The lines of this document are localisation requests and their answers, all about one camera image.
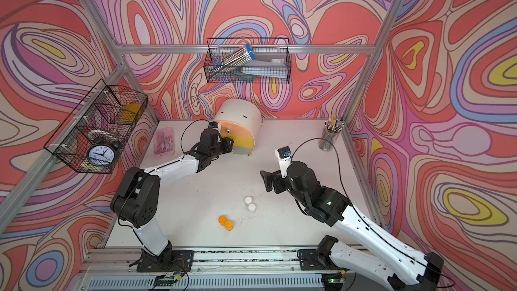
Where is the black wire basket back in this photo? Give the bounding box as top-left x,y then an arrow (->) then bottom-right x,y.
203,36 -> 292,84

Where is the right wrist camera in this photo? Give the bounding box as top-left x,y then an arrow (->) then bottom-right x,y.
275,146 -> 292,179

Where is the black wire basket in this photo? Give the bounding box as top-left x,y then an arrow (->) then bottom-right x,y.
203,36 -> 292,84
44,79 -> 148,174

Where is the round white drawer cabinet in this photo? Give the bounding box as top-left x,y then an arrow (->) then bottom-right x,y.
214,98 -> 263,154

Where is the white paint can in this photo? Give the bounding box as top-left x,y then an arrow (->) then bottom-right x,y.
248,203 -> 257,212
244,196 -> 253,205

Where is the pink plastic box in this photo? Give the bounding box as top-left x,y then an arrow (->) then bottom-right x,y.
153,127 -> 175,158

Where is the grey white box in basket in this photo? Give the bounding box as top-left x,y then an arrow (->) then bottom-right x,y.
241,60 -> 289,78

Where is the clear tube of pencils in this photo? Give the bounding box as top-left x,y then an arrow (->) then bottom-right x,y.
207,44 -> 255,80

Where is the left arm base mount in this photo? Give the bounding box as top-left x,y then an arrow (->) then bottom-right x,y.
129,242 -> 195,273

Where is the orange paint can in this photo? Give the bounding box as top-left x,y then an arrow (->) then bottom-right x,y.
218,216 -> 227,226

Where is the black alarm clock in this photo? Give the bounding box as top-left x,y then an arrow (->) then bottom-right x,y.
86,137 -> 121,168

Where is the yellow object in basket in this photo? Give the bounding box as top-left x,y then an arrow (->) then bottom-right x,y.
118,103 -> 141,125

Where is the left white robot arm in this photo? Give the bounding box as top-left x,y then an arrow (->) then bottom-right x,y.
110,128 -> 234,258

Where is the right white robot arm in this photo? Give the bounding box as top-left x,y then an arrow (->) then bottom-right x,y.
260,161 -> 444,290

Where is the aluminium rail base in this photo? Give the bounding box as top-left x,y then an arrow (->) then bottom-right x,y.
70,244 -> 394,290

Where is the black wire basket left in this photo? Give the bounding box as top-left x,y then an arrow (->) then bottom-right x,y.
44,79 -> 148,174

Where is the clear pencil cup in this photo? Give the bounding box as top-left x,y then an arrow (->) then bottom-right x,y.
318,114 -> 345,152

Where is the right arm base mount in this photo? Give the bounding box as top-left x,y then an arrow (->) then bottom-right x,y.
296,235 -> 349,271

